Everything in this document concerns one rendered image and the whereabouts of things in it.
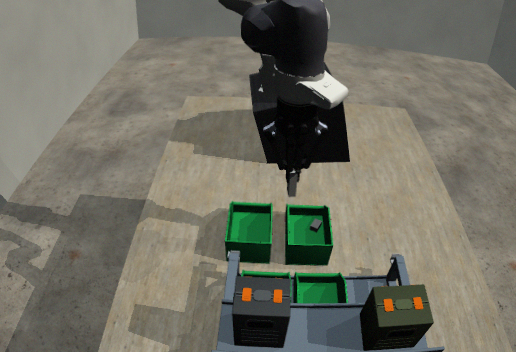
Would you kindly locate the green open-front bin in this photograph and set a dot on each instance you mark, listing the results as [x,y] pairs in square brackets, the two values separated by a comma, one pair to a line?
[251,232]
[319,288]
[266,274]
[306,247]

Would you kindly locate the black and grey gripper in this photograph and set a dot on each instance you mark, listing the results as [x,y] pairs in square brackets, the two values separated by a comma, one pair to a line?
[290,117]

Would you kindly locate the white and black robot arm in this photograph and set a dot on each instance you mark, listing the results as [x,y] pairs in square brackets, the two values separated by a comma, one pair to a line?
[295,32]

